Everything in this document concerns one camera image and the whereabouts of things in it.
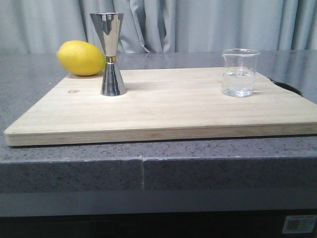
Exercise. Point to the glass beaker with liquid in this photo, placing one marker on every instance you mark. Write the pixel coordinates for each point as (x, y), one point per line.
(239, 71)

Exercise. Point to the steel double jigger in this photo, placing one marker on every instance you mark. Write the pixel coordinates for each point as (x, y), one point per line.
(108, 27)

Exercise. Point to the wooden cutting board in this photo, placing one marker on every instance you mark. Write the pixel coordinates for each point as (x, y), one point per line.
(160, 104)

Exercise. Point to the yellow lemon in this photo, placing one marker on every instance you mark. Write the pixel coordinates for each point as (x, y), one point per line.
(81, 58)

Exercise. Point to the grey curtain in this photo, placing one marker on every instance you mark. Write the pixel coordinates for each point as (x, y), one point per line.
(161, 26)

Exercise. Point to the white QR code label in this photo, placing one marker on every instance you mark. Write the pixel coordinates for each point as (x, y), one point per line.
(301, 224)

